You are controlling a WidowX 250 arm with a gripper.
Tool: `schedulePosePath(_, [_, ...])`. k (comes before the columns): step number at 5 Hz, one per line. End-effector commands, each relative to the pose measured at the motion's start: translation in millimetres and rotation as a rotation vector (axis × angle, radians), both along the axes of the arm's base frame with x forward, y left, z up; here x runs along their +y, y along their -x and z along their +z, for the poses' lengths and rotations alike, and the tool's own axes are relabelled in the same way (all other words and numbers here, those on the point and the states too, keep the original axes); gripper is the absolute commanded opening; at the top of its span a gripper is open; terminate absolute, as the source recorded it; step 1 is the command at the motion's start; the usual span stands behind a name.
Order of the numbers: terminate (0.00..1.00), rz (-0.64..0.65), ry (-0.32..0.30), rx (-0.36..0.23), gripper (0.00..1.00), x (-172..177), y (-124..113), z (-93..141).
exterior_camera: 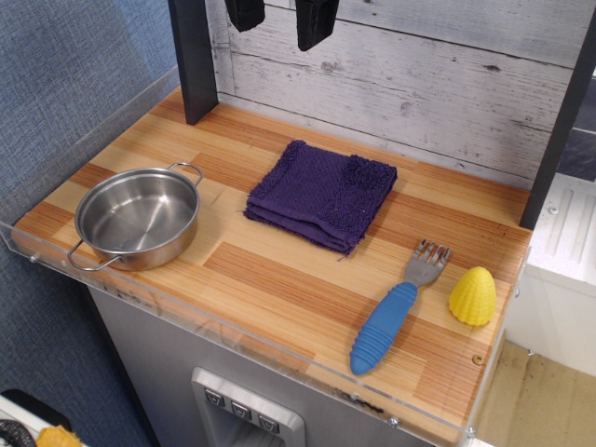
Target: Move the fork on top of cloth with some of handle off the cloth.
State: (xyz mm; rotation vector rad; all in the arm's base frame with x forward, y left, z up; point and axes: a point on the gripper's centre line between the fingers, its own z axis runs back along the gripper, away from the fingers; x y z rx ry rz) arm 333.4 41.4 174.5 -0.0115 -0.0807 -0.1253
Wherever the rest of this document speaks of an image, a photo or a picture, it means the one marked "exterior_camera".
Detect blue handled metal fork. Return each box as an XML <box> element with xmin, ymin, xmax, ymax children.
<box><xmin>350</xmin><ymin>239</ymin><xmax>451</xmax><ymax>375</ymax></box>

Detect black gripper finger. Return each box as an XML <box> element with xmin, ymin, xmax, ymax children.
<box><xmin>225</xmin><ymin>0</ymin><xmax>265</xmax><ymax>33</ymax></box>
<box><xmin>295</xmin><ymin>0</ymin><xmax>339</xmax><ymax>51</ymax></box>

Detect clear acrylic guard rail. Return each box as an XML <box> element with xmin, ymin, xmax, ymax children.
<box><xmin>1</xmin><ymin>225</ymin><xmax>476</xmax><ymax>446</ymax></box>

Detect dark right upright post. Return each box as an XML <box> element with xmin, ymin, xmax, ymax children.
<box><xmin>519</xmin><ymin>7</ymin><xmax>595</xmax><ymax>230</ymax></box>

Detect yellow plastic corn piece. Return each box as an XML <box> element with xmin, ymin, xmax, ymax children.
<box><xmin>448</xmin><ymin>266</ymin><xmax>496</xmax><ymax>327</ymax></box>

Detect stainless steel pot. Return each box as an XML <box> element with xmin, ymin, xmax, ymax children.
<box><xmin>67</xmin><ymin>162</ymin><xmax>204</xmax><ymax>272</ymax></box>

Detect dark left upright post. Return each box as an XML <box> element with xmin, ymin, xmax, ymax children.
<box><xmin>168</xmin><ymin>0</ymin><xmax>219</xmax><ymax>125</ymax></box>

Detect purple folded cloth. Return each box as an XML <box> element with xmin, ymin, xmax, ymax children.
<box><xmin>244</xmin><ymin>141</ymin><xmax>398</xmax><ymax>255</ymax></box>

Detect dark upright post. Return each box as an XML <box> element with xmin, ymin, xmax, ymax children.
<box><xmin>519</xmin><ymin>7</ymin><xmax>595</xmax><ymax>230</ymax></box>
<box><xmin>168</xmin><ymin>0</ymin><xmax>219</xmax><ymax>125</ymax></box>

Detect white ribbed appliance top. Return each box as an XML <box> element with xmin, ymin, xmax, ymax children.
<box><xmin>529</xmin><ymin>173</ymin><xmax>595</xmax><ymax>286</ymax></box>

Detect silver dispenser button panel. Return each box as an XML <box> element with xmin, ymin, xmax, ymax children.
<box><xmin>191</xmin><ymin>367</ymin><xmax>306</xmax><ymax>446</ymax></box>

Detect yellow object bottom left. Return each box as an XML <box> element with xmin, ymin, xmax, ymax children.
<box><xmin>36</xmin><ymin>426</ymin><xmax>83</xmax><ymax>447</ymax></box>

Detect black braided cable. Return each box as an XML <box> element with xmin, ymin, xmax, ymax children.
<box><xmin>0</xmin><ymin>418</ymin><xmax>37</xmax><ymax>447</ymax></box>

